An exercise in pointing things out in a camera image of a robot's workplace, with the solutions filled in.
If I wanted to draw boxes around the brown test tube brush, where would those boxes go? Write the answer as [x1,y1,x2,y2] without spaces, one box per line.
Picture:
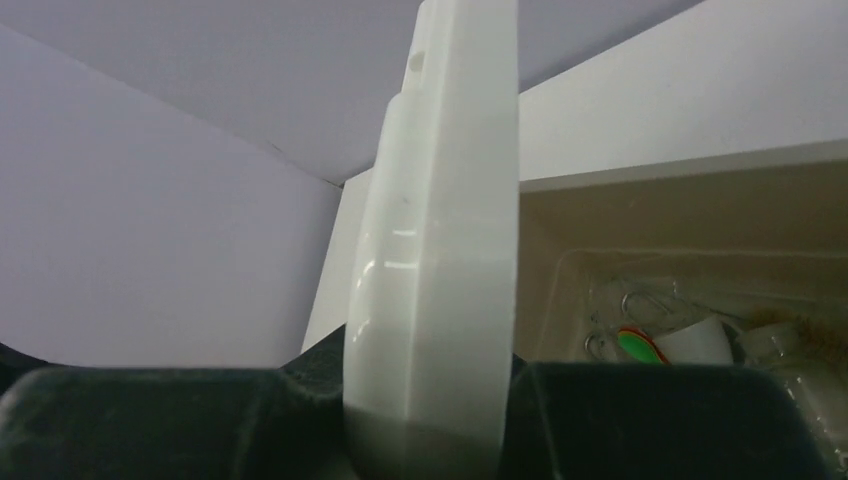
[747,308,847,374]

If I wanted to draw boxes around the white bin lid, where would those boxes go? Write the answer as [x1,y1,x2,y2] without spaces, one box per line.
[343,1,519,479]

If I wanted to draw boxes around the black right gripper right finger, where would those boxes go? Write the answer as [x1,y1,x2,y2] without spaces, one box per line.
[499,363,819,479]

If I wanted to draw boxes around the beige plastic bin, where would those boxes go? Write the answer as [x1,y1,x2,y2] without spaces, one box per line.
[515,140,847,477]

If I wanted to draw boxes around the small glass beaker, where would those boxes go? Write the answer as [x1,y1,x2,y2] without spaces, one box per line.
[653,316,734,366]

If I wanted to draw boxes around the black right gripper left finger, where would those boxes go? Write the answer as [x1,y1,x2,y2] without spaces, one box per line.
[1,329,344,479]

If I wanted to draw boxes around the small glass flask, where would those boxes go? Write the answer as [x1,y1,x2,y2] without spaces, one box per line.
[736,322,801,366]

